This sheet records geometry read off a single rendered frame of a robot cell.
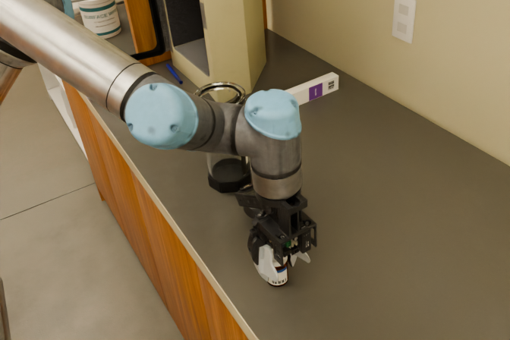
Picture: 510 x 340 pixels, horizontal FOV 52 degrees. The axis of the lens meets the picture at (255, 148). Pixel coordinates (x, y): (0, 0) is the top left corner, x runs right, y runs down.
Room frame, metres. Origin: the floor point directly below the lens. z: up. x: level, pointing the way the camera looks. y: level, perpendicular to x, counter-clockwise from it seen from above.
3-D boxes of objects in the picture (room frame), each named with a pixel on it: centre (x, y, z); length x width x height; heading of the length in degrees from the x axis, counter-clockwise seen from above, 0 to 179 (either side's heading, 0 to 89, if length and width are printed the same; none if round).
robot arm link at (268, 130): (0.61, -0.03, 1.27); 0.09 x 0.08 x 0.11; 70
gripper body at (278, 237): (0.60, -0.03, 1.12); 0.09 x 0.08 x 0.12; 30
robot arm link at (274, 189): (0.61, -0.03, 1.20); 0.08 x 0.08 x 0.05
